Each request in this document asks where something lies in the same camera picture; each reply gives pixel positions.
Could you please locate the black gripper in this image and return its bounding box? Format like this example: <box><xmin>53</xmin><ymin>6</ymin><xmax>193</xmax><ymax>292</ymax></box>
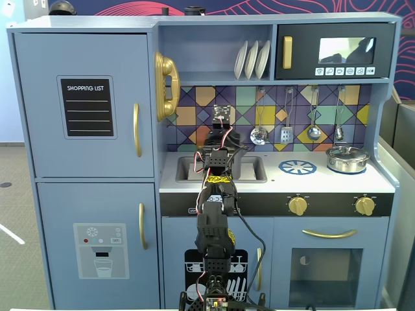
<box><xmin>204</xmin><ymin>128</ymin><xmax>243</xmax><ymax>152</ymax></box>

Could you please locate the steel pot with lid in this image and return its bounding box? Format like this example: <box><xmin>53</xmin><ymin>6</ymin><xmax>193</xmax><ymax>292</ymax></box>
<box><xmin>325</xmin><ymin>145</ymin><xmax>371</xmax><ymax>174</ymax></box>

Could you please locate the steel slotted skimmer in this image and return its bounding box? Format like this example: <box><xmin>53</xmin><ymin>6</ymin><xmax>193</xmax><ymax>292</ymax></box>
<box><xmin>249</xmin><ymin>86</ymin><xmax>270</xmax><ymax>145</ymax></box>

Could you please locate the steel slotted spatula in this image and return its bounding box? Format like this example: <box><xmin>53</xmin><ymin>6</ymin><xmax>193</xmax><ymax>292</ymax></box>
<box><xmin>279</xmin><ymin>86</ymin><xmax>296</xmax><ymax>144</ymax></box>

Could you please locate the white plate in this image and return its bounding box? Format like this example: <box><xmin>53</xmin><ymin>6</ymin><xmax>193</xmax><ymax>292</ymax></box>
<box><xmin>244</xmin><ymin>40</ymin><xmax>260</xmax><ymax>80</ymax></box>
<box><xmin>233</xmin><ymin>40</ymin><xmax>249</xmax><ymax>80</ymax></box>
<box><xmin>254</xmin><ymin>40</ymin><xmax>271</xmax><ymax>80</ymax></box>

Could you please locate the steel ladle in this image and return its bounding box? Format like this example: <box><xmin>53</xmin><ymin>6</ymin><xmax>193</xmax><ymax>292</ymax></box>
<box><xmin>306</xmin><ymin>86</ymin><xmax>323</xmax><ymax>142</ymax></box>

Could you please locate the gold toy telephone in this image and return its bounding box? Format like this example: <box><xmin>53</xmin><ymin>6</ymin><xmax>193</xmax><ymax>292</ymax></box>
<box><xmin>154</xmin><ymin>51</ymin><xmax>181</xmax><ymax>122</ymax></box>

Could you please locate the gold stove knob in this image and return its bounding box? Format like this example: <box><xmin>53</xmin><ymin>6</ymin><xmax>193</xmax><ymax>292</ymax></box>
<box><xmin>288</xmin><ymin>196</ymin><xmax>309</xmax><ymax>216</ymax></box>
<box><xmin>354</xmin><ymin>196</ymin><xmax>377</xmax><ymax>216</ymax></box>

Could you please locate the small steel whisk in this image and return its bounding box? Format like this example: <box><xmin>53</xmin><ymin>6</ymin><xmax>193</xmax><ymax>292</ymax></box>
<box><xmin>334</xmin><ymin>86</ymin><xmax>346</xmax><ymax>141</ymax></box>

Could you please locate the black toy microwave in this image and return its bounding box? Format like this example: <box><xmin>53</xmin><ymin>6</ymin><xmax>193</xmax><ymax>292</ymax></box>
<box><xmin>274</xmin><ymin>23</ymin><xmax>397</xmax><ymax>80</ymax></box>

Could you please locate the blue wooden toy kitchen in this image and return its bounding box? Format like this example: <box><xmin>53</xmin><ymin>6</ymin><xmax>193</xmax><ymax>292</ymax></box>
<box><xmin>6</xmin><ymin>12</ymin><xmax>403</xmax><ymax>310</ymax></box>

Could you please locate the light blue desk divider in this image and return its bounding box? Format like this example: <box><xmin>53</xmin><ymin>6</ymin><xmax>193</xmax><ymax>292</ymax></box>
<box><xmin>377</xmin><ymin>89</ymin><xmax>415</xmax><ymax>311</ymax></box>

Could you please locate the black helmet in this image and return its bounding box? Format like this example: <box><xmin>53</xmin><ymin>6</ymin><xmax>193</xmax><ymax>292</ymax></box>
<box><xmin>48</xmin><ymin>0</ymin><xmax>78</xmax><ymax>16</ymax></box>

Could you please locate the long gold fridge handle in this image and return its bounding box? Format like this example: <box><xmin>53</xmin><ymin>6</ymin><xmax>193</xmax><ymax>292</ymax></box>
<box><xmin>132</xmin><ymin>102</ymin><xmax>143</xmax><ymax>159</ymax></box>

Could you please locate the gold microwave handle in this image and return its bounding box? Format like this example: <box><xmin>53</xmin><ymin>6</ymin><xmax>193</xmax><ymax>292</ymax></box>
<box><xmin>282</xmin><ymin>36</ymin><xmax>294</xmax><ymax>70</ymax></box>

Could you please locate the black power cable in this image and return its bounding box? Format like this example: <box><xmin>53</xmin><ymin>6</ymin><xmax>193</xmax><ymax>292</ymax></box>
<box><xmin>231</xmin><ymin>192</ymin><xmax>267</xmax><ymax>307</ymax></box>

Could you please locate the short gold freezer handle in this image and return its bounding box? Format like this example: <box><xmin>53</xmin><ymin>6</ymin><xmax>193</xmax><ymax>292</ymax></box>
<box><xmin>138</xmin><ymin>202</ymin><xmax>148</xmax><ymax>251</ymax></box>

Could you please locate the gold dishwasher handle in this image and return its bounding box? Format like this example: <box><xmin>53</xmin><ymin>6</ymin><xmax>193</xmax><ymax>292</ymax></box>
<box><xmin>255</xmin><ymin>247</ymin><xmax>264</xmax><ymax>292</ymax></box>

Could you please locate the gold oven handle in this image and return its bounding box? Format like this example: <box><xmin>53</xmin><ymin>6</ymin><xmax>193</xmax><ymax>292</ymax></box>
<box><xmin>302</xmin><ymin>228</ymin><xmax>359</xmax><ymax>240</ymax></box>

